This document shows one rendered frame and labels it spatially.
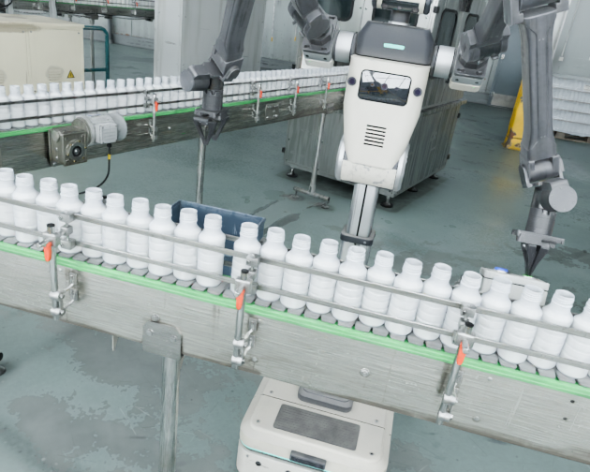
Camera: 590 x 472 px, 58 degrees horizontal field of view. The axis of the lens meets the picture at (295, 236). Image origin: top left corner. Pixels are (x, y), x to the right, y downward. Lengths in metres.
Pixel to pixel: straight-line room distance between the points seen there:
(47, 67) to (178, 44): 2.20
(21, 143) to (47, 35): 2.84
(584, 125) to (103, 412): 9.44
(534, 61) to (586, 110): 9.37
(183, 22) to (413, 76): 5.57
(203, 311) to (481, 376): 0.61
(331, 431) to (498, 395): 0.90
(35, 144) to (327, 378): 1.72
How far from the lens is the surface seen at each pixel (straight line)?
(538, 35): 1.19
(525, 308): 1.15
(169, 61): 7.15
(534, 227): 1.31
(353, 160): 1.65
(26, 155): 2.51
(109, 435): 2.32
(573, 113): 10.52
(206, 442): 2.27
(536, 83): 1.23
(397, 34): 1.67
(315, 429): 1.99
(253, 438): 1.96
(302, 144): 5.19
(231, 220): 1.82
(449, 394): 1.15
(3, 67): 5.07
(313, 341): 1.19
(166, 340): 1.32
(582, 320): 1.19
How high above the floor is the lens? 1.62
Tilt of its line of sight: 24 degrees down
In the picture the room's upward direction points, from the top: 8 degrees clockwise
